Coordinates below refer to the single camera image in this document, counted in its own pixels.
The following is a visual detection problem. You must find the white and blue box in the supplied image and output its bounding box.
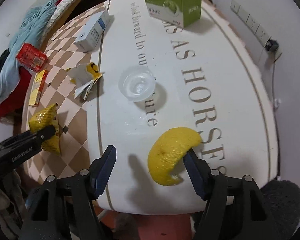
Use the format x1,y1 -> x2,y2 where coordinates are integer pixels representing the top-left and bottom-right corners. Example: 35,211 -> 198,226
73,10 -> 111,53

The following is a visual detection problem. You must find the yellow citrus peel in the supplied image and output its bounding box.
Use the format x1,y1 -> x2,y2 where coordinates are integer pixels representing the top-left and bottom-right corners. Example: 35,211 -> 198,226
147,127 -> 203,187

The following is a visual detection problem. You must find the person's dark fleece leg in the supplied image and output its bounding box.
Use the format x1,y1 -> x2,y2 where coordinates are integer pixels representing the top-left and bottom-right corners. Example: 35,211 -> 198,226
261,179 -> 300,240

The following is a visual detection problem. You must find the red drink can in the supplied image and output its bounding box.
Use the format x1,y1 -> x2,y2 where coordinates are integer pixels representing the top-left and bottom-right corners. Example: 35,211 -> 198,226
16,42 -> 48,72

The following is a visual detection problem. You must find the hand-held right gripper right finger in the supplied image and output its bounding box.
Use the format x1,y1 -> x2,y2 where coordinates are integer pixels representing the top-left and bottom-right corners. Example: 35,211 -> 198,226
182,149 -> 280,240

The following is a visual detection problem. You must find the black clothing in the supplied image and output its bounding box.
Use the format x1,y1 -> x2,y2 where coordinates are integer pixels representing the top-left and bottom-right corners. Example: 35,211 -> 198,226
0,49 -> 10,103

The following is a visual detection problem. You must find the clear plastic cup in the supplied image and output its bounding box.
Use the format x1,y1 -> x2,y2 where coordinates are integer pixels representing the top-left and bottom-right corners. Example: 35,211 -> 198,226
118,65 -> 157,102

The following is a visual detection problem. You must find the yellow snack bag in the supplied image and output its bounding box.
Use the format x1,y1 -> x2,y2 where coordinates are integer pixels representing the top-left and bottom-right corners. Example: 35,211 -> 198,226
28,103 -> 63,155

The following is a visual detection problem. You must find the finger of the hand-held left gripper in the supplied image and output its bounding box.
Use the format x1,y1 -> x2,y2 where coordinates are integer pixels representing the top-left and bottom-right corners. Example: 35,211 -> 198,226
5,124 -> 57,147

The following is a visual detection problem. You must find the checked white mattress cover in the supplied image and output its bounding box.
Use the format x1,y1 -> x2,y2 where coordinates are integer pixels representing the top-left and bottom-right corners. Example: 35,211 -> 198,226
50,0 -> 89,28

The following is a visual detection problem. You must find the yellow and red box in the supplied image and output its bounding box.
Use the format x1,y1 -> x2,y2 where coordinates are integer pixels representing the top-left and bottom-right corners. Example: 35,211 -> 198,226
29,69 -> 49,107

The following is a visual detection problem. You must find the white wall socket panel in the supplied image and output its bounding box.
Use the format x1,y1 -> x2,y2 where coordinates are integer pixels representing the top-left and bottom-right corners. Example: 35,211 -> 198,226
230,0 -> 269,42

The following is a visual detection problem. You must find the green cardboard box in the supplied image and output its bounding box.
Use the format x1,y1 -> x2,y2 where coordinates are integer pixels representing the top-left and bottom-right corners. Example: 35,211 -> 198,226
141,0 -> 202,28

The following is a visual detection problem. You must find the black plug adapter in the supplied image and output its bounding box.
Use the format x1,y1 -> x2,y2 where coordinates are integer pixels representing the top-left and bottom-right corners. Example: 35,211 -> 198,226
266,39 -> 280,53

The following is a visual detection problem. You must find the printed checkered tablecloth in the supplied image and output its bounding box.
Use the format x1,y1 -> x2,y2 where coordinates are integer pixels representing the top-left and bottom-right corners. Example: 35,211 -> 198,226
27,0 -> 279,215

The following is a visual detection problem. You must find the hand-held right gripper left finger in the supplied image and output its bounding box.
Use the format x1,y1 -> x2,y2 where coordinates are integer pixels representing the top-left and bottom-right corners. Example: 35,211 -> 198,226
20,145 -> 117,240

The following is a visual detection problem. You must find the thin dark cable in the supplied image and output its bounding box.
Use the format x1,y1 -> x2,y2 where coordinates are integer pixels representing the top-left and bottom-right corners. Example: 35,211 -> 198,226
270,52 -> 281,178

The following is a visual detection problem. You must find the crumpled white yellow wrapper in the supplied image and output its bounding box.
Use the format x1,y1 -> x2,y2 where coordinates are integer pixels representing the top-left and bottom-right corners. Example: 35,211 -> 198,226
66,62 -> 104,100

